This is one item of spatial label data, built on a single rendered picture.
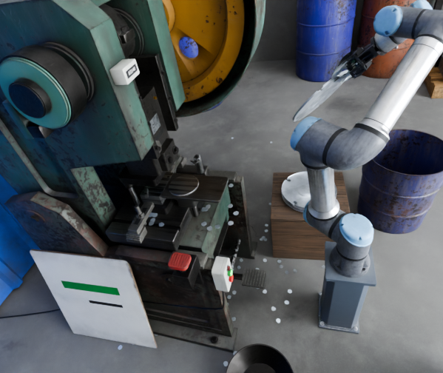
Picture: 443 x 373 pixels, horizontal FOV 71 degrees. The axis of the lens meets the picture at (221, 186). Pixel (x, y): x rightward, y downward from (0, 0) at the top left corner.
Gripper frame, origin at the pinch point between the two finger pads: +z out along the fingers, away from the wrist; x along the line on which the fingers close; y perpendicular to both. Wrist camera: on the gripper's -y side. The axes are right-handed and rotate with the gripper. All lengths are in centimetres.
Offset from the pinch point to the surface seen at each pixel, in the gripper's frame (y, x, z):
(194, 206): 59, 0, 46
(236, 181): 30, 7, 53
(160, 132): 56, -29, 32
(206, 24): 20, -48, 14
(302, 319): 48, 81, 66
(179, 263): 85, 8, 32
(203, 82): 24, -35, 31
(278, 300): 45, 71, 77
